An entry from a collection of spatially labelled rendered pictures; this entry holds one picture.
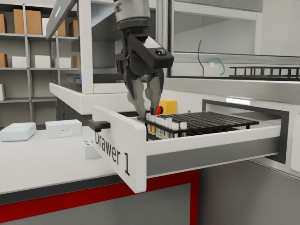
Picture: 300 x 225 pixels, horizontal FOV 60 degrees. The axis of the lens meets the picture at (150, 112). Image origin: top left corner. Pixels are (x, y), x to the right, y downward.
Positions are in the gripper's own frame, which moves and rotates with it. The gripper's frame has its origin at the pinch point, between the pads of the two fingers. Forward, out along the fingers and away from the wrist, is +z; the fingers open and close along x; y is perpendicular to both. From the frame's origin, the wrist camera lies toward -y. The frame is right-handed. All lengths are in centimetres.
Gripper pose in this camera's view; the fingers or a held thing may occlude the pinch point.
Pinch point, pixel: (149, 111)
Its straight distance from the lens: 59.3
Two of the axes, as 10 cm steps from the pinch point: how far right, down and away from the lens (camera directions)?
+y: -4.8, -1.2, 8.7
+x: -8.7, 2.0, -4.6
